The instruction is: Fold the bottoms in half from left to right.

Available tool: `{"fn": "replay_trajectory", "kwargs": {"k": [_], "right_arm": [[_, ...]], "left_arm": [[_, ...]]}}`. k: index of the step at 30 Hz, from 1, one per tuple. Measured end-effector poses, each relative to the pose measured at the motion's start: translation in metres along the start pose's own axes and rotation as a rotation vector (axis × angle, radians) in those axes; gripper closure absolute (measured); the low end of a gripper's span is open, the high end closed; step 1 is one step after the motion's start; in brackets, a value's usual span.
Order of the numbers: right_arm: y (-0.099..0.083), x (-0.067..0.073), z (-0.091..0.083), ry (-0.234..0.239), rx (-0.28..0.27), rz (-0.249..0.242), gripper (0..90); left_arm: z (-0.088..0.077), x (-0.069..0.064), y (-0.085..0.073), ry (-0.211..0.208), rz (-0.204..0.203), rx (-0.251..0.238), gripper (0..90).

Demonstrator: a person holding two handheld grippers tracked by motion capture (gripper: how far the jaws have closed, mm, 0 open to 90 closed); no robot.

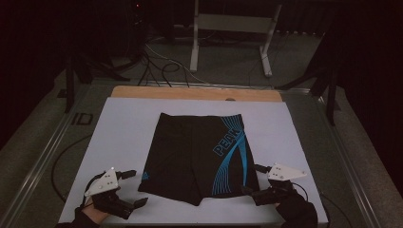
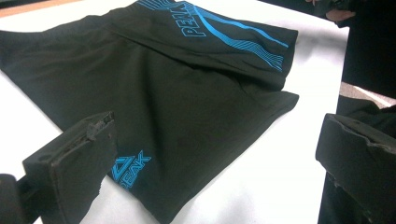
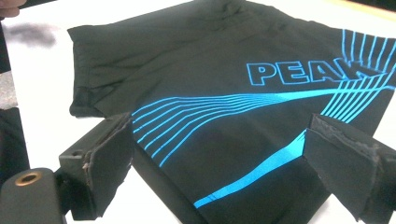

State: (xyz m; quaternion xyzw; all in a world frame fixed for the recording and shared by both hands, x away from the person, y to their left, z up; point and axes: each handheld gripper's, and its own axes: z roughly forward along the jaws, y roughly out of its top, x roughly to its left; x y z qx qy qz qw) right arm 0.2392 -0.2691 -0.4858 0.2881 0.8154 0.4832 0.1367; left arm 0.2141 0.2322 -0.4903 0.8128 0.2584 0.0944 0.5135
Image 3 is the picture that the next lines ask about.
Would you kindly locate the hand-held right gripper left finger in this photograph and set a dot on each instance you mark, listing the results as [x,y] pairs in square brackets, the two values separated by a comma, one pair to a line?
[102,168]

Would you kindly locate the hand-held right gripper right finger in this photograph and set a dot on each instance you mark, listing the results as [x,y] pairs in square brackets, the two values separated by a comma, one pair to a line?
[348,168]

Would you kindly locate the black garment with blue print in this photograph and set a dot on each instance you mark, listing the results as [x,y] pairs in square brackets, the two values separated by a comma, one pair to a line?
[218,133]

